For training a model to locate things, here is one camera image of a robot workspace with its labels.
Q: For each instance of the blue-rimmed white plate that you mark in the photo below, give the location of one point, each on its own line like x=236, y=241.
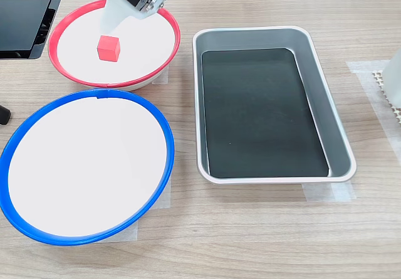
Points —
x=84, y=166

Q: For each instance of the red-rimmed white plate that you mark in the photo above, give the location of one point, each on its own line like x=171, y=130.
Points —
x=144, y=53

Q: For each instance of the translucent tape under red plate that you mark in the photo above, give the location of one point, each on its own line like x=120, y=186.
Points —
x=163, y=76

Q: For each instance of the black electronic device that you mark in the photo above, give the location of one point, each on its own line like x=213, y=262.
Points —
x=22, y=18

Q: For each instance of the small red cube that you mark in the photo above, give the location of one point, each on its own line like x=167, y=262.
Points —
x=108, y=49

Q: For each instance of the small black object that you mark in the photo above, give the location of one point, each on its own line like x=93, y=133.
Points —
x=4, y=115

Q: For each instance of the pale perforated base plate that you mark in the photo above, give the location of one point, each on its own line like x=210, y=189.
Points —
x=383, y=84

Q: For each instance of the steel tray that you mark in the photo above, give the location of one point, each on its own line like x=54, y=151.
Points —
x=329, y=103

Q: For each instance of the translucent tape under blue plate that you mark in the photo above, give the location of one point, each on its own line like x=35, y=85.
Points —
x=158, y=200

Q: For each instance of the translucent tape under tray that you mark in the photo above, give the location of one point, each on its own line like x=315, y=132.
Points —
x=329, y=192

